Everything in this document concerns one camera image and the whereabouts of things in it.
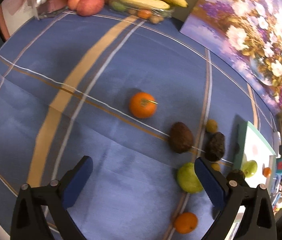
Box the teal tray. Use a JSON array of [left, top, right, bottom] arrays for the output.
[[232, 121, 277, 185]]

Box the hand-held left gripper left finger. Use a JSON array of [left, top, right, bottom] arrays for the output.
[[11, 155, 94, 240]]

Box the dark avocado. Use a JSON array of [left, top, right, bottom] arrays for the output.
[[226, 169, 246, 187], [204, 132, 226, 162]]

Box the green mango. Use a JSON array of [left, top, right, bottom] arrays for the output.
[[177, 162, 204, 194]]

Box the green apple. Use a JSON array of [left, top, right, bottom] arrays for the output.
[[242, 160, 258, 178]]

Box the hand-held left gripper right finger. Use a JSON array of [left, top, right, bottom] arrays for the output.
[[194, 157, 278, 240]]

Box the blue plaid tablecloth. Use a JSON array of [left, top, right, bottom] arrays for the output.
[[0, 5, 282, 240]]

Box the colourful clutter pile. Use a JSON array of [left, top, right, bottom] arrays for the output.
[[269, 175, 282, 216]]

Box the clear plastic fruit container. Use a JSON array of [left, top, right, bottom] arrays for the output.
[[106, 0, 175, 25]]

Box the large orange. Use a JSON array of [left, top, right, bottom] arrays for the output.
[[128, 92, 158, 119]]

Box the floral painting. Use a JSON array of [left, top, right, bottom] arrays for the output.
[[180, 0, 282, 114]]

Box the pink ribbon gift box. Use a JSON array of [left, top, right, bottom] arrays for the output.
[[0, 0, 78, 43]]

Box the white power strip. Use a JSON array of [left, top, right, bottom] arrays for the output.
[[273, 130, 281, 153]]

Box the brown avocado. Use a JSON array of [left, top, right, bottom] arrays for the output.
[[169, 122, 195, 154]]

